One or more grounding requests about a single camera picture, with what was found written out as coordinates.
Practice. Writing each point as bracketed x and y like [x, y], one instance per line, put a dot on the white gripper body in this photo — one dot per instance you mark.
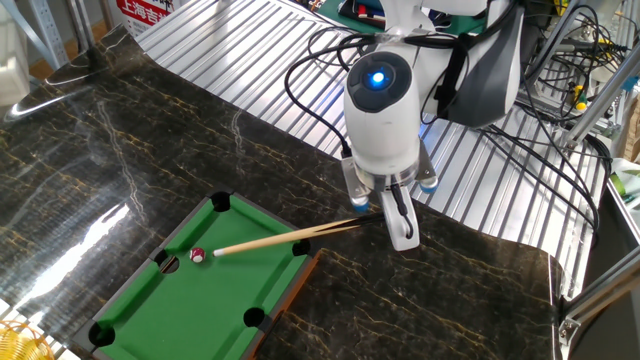
[406, 242]

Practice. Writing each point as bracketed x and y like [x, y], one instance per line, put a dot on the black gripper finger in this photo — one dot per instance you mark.
[376, 218]

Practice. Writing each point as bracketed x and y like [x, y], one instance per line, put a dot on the wooden cue stick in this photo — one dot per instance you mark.
[280, 239]

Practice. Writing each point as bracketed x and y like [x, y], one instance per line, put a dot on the red white pool ball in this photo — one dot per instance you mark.
[197, 255]

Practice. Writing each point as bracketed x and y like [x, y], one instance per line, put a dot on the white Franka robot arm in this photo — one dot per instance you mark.
[385, 135]

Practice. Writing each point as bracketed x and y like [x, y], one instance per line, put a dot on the mini green pool table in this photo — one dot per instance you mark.
[200, 310]

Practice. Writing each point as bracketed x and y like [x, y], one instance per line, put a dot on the green white bag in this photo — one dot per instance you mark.
[625, 180]

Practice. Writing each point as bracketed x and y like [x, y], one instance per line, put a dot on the black marble pattern mat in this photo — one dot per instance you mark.
[125, 150]

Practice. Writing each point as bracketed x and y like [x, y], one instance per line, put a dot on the red white printed box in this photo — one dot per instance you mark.
[145, 15]

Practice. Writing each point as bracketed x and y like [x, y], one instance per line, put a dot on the dark metal leg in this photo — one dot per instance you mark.
[82, 30]

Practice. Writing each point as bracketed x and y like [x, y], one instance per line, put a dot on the grey steel rack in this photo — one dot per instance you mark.
[47, 35]

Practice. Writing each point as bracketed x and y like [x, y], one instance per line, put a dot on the silver wrist camera blue ends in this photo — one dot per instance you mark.
[359, 202]

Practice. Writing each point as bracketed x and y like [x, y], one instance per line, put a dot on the aluminium frame corner profile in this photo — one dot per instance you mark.
[595, 295]

